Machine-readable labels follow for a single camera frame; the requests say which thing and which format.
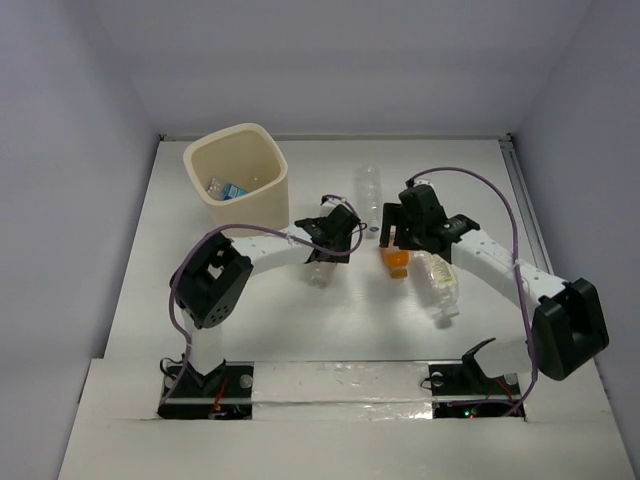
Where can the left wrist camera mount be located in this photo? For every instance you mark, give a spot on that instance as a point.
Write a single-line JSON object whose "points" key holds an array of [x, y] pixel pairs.
{"points": [[328, 204]]}

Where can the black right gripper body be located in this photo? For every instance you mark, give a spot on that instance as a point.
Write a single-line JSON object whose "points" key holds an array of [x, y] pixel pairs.
{"points": [[408, 233]]}

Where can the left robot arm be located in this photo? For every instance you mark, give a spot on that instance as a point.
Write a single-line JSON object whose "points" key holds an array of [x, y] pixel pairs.
{"points": [[209, 282]]}

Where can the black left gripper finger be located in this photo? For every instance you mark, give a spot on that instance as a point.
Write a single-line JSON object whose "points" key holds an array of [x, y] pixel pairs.
{"points": [[317, 228], [322, 254]]}

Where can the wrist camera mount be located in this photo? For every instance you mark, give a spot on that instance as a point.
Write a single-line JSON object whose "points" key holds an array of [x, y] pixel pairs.
{"points": [[418, 180], [328, 204]]}

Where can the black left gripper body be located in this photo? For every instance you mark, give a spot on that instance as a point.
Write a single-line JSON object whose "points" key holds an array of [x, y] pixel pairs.
{"points": [[326, 248]]}

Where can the cream plastic bin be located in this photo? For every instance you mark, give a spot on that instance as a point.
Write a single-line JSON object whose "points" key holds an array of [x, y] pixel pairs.
{"points": [[246, 156]]}

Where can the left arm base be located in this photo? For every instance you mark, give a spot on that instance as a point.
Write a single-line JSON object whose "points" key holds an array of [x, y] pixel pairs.
{"points": [[224, 394]]}

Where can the silver tape strip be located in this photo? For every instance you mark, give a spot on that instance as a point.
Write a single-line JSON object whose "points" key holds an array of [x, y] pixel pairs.
{"points": [[340, 391]]}

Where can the crushed clear blue-cap bottle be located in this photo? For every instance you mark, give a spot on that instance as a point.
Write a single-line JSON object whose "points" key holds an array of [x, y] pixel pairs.
{"points": [[216, 189]]}

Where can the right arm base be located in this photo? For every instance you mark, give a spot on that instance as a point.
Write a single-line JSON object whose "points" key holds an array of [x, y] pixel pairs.
{"points": [[460, 390]]}

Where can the clear bottle white cap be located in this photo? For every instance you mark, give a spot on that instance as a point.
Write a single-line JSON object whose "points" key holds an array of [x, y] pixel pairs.
{"points": [[369, 203]]}

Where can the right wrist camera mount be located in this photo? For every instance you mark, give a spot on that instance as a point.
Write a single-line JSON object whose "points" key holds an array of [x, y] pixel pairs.
{"points": [[418, 180]]}

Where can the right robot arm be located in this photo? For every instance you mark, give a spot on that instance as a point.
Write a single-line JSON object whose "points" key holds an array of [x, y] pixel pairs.
{"points": [[564, 324]]}

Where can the blue label water bottle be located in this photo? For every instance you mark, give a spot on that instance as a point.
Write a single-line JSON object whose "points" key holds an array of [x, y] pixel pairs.
{"points": [[231, 191]]}

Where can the red label cola bottle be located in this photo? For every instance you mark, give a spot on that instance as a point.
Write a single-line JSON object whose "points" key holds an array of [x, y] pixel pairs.
{"points": [[320, 274]]}

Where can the orange juice bottle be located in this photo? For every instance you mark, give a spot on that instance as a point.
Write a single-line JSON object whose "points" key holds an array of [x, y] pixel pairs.
{"points": [[395, 259]]}

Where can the aluminium table edge rail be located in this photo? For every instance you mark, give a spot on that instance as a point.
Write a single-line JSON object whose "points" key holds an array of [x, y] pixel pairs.
{"points": [[533, 232]]}

